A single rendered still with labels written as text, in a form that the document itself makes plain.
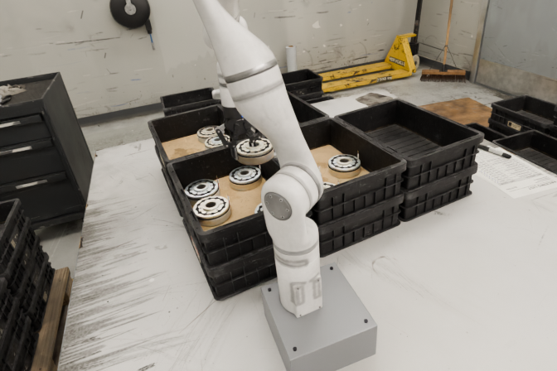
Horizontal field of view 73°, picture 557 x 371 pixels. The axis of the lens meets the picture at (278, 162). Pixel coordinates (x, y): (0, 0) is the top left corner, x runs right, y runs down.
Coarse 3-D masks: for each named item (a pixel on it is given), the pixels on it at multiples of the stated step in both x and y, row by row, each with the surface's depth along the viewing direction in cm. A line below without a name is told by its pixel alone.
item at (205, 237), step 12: (192, 156) 119; (204, 156) 119; (168, 168) 113; (180, 192) 101; (192, 216) 91; (252, 216) 89; (216, 228) 86; (228, 228) 87; (240, 228) 88; (204, 240) 85
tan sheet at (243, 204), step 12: (216, 180) 124; (228, 180) 124; (264, 180) 122; (228, 192) 117; (240, 192) 116; (252, 192) 116; (240, 204) 111; (252, 204) 111; (240, 216) 106; (204, 228) 103
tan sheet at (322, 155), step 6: (312, 150) 136; (318, 150) 136; (324, 150) 135; (330, 150) 135; (336, 150) 135; (312, 156) 133; (318, 156) 132; (324, 156) 132; (330, 156) 131; (318, 162) 128; (324, 162) 128; (324, 168) 125; (324, 174) 121; (360, 174) 120; (324, 180) 118; (330, 180) 118; (336, 180) 118; (342, 180) 117; (348, 180) 117
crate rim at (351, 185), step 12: (324, 120) 134; (336, 120) 133; (372, 144) 115; (396, 156) 108; (384, 168) 102; (396, 168) 103; (360, 180) 99; (372, 180) 101; (324, 192) 95; (336, 192) 97
